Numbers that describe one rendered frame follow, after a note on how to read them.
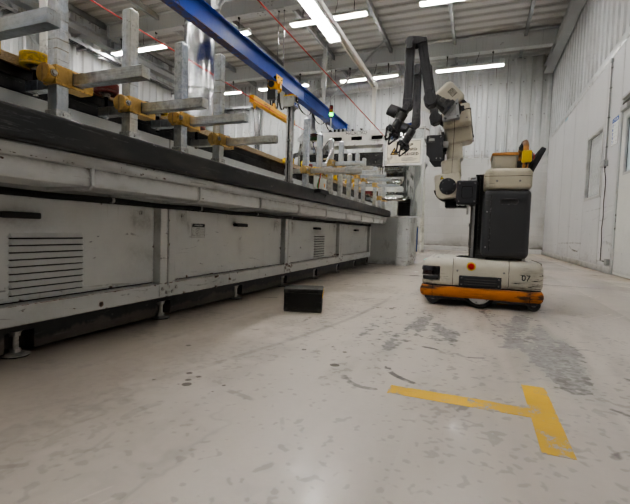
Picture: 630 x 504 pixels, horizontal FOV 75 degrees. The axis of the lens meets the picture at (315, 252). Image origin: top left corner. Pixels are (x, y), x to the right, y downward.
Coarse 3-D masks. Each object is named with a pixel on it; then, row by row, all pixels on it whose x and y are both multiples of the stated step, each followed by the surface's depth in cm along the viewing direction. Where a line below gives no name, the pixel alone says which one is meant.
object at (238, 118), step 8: (152, 120) 167; (160, 120) 165; (192, 120) 160; (200, 120) 159; (208, 120) 157; (216, 120) 156; (224, 120) 155; (232, 120) 154; (240, 120) 152; (248, 120) 154; (160, 128) 168; (168, 128) 167
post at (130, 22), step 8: (128, 8) 133; (128, 16) 132; (136, 16) 134; (128, 24) 133; (136, 24) 135; (128, 32) 133; (136, 32) 135; (128, 40) 133; (136, 40) 135; (128, 48) 133; (136, 48) 135; (128, 56) 133; (136, 56) 135; (128, 64) 133; (136, 64) 135; (128, 88) 134; (136, 88) 136; (136, 96) 136; (128, 112) 134; (128, 120) 134; (136, 120) 136; (128, 128) 134; (136, 128) 137
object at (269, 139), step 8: (256, 136) 178; (264, 136) 177; (272, 136) 176; (192, 144) 190; (200, 144) 189; (208, 144) 187; (232, 144) 183; (240, 144) 182; (248, 144) 182; (256, 144) 181
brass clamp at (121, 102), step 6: (120, 96) 131; (126, 96) 133; (114, 102) 132; (120, 102) 131; (126, 102) 131; (132, 102) 134; (138, 102) 136; (144, 102) 138; (120, 108) 132; (126, 108) 132; (132, 108) 134; (138, 108) 136; (138, 114) 137; (144, 114) 139; (150, 114) 141; (144, 120) 144; (150, 120) 144
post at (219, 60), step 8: (216, 56) 179; (224, 56) 181; (216, 64) 179; (224, 64) 181; (216, 72) 179; (224, 72) 181; (216, 80) 180; (224, 80) 182; (216, 88) 180; (224, 88) 182; (216, 96) 180; (224, 96) 182; (216, 104) 180; (224, 104) 182; (216, 112) 180; (216, 128) 180; (216, 152) 181
